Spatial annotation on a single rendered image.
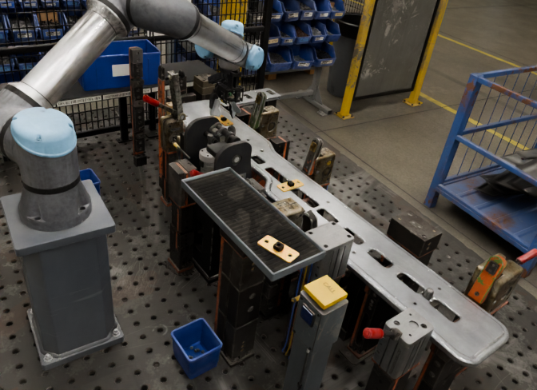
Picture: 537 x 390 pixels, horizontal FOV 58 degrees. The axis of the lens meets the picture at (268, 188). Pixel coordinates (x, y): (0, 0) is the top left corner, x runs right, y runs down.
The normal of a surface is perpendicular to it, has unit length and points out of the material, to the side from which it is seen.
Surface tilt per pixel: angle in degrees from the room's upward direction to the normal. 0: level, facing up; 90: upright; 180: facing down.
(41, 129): 8
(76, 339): 90
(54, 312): 90
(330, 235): 0
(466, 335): 0
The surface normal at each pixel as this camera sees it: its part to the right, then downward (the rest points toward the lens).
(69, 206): 0.73, 0.18
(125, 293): 0.11, -0.83
